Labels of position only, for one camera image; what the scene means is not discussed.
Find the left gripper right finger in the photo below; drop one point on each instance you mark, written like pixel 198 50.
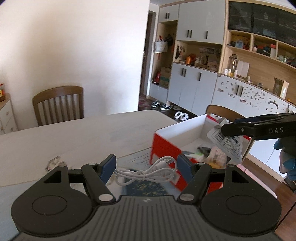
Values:
pixel 197 176

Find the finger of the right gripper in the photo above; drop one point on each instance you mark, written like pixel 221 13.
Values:
pixel 238 129
pixel 267 118

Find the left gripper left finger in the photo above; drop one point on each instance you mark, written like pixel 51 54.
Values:
pixel 96 177

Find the clear bag black contents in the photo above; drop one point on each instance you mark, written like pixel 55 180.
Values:
pixel 204 150

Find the white printed snack packet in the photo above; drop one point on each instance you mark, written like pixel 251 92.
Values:
pixel 232 146

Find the purple clear snack bag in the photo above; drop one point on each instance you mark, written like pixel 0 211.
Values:
pixel 216 156

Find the silver foil snack bag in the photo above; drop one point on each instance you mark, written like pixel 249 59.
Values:
pixel 55 162

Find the white blue tissue pack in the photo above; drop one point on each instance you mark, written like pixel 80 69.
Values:
pixel 198 157

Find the yellow spotted plush toy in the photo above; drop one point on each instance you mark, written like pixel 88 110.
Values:
pixel 217 166

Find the blue gloved right hand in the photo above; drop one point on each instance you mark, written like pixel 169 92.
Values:
pixel 287 156

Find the right wooden chair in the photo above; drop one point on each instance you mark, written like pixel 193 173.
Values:
pixel 223 112

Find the wooden chair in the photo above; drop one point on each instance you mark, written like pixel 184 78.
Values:
pixel 59 104
pixel 223 112

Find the red cardboard box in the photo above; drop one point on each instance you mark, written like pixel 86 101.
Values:
pixel 184 136

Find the pair of white slippers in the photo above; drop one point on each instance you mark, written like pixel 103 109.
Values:
pixel 181 116

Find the pair of sneakers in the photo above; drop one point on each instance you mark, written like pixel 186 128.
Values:
pixel 157 104

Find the far wooden chair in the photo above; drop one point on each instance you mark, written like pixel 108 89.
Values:
pixel 59 104

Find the white drawer sideboard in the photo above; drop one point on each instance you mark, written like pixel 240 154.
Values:
pixel 7 118

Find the hanging tote bag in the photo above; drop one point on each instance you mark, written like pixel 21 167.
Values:
pixel 160 46

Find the brown entrance door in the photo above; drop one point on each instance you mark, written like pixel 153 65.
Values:
pixel 145 60

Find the white wall cabinet unit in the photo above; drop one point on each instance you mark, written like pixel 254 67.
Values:
pixel 228 53

